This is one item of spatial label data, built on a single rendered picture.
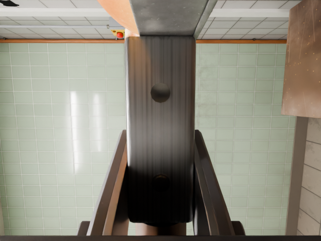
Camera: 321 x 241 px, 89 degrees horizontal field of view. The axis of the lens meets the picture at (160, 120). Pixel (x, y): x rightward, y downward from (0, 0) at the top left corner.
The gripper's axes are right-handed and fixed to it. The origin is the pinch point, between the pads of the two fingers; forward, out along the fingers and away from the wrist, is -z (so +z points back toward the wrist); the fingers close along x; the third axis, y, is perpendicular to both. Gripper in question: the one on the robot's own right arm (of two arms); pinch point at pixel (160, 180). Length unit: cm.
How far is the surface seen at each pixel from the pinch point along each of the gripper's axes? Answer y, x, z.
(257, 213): 147, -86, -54
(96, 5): 1, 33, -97
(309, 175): 112, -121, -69
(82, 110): 72, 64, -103
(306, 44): 12, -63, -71
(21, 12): 4, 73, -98
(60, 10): 3, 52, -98
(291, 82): 29, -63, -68
